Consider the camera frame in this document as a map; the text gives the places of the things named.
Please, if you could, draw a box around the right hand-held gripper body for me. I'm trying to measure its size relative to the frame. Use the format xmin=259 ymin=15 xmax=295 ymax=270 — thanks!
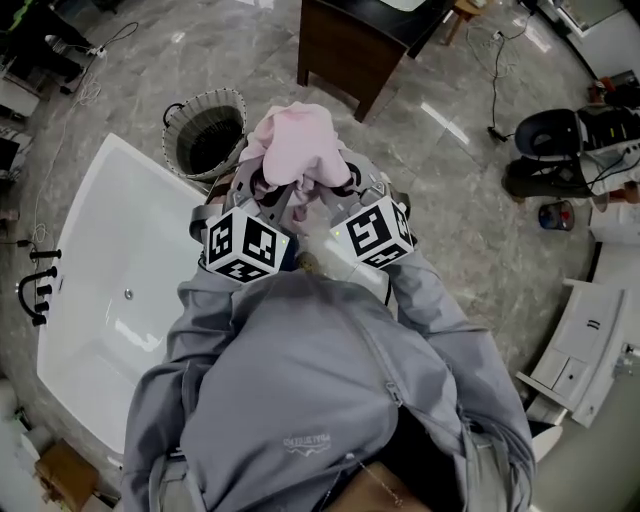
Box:
xmin=329 ymin=179 xmax=419 ymax=271

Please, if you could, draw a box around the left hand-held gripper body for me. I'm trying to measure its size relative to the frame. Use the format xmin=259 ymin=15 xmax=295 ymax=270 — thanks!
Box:
xmin=189 ymin=192 xmax=292 ymax=285

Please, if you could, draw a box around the grey laundry basket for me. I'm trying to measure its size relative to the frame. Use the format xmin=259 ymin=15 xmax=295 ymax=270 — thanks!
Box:
xmin=162 ymin=88 xmax=249 ymax=182

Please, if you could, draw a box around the pink cloth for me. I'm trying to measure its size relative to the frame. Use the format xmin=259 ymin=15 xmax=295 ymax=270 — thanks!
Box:
xmin=238 ymin=101 xmax=352 ymax=236

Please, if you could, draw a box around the person's left forearm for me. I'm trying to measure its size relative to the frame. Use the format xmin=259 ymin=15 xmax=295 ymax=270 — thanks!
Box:
xmin=169 ymin=259 xmax=266 ymax=361

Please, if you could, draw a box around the person's right forearm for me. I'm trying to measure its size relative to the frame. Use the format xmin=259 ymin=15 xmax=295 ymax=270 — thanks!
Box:
xmin=384 ymin=247 xmax=494 ymax=351

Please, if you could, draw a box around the dark wooden vanity cabinet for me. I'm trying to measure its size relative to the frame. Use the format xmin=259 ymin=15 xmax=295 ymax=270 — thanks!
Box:
xmin=297 ymin=0 xmax=457 ymax=124

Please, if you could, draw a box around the white bathtub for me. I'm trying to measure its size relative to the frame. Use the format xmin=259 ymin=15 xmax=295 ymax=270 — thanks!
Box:
xmin=35 ymin=132 xmax=229 ymax=469

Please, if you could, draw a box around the person's torso in grey jacket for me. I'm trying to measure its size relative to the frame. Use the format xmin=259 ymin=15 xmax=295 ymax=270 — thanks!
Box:
xmin=121 ymin=272 xmax=539 ymax=512

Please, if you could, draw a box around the small black mesh bin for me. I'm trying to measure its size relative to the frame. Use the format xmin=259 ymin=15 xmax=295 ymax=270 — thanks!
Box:
xmin=538 ymin=199 xmax=576 ymax=231

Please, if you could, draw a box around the light wooden stool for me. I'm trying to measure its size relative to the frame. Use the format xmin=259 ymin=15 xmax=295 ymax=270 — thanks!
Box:
xmin=443 ymin=0 xmax=496 ymax=47

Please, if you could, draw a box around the white vanity cabinet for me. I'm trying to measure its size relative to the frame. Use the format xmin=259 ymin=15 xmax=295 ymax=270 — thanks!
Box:
xmin=514 ymin=277 xmax=632 ymax=429

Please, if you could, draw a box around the white box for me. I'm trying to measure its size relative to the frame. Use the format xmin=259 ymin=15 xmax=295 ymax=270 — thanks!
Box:
xmin=589 ymin=197 xmax=640 ymax=246

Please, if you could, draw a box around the white ceramic piece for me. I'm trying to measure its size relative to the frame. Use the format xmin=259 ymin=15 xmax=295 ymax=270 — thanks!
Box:
xmin=529 ymin=424 xmax=565 ymax=464

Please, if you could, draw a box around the brown cardboard box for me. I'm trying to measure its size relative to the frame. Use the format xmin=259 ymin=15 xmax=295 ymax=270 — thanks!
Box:
xmin=33 ymin=439 xmax=99 ymax=512

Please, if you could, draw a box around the black floor cable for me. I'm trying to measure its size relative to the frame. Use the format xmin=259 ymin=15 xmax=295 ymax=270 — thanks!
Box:
xmin=467 ymin=24 xmax=516 ymax=144

